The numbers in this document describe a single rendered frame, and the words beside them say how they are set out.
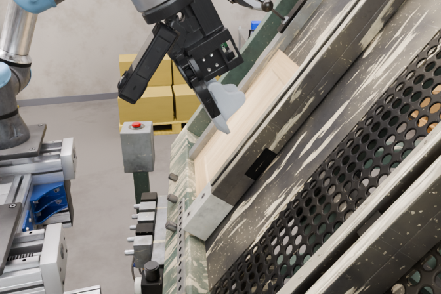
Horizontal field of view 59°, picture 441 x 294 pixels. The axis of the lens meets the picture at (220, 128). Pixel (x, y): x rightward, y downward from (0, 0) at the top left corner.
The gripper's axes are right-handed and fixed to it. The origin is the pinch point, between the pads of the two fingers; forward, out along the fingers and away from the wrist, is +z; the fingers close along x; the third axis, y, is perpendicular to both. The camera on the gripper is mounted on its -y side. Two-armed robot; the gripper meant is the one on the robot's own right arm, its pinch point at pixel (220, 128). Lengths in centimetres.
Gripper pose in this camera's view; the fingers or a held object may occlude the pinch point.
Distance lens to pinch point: 60.0
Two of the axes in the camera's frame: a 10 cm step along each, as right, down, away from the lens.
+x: -2.7, -3.8, 8.8
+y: 8.5, -5.2, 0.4
